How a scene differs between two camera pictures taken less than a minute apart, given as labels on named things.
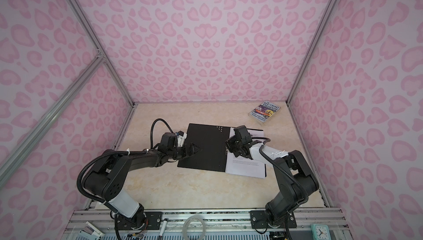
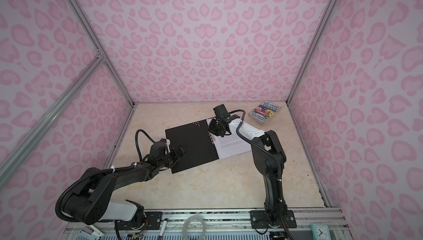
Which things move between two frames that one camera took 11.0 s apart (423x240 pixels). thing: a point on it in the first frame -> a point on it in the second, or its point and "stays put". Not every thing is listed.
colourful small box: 265,112 stays put
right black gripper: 228,143 -> 211,128
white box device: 90,232 stays put
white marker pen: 163,226 stays put
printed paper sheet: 240,166 -> 231,145
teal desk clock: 320,232 stays put
